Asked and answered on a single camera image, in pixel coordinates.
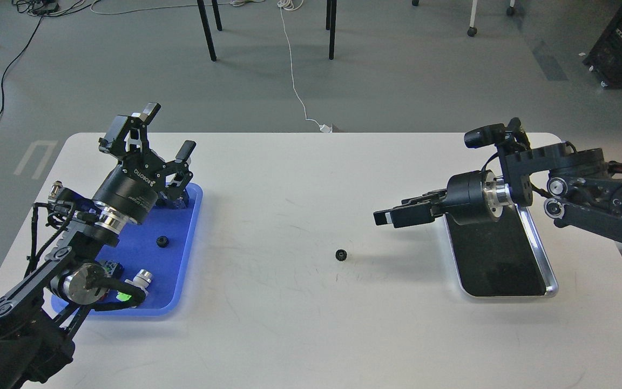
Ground black table leg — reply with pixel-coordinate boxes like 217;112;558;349
197;0;223;62
325;0;337;60

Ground small black gear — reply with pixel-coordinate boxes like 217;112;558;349
155;236;170;248
335;249;348;261

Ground black table leg right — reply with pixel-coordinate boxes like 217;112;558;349
325;0;337;60

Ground black table leg left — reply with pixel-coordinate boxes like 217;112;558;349
197;0;223;62

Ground white chair base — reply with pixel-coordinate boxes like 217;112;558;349
400;1;520;40

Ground white cable on floor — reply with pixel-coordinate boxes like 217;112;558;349
230;0;332;133

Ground green and grey switch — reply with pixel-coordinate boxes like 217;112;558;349
116;269;153;302

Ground green push button switch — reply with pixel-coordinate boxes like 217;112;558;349
155;191;190;210

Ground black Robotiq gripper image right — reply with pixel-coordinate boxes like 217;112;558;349
374;171;498;229

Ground black Robotiq gripper image left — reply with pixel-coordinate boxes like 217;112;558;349
94;103;197;224

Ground silver metal tray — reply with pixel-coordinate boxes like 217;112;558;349
446;206;558;299

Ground blue plastic tray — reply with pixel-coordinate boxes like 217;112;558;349
51;182;204;317

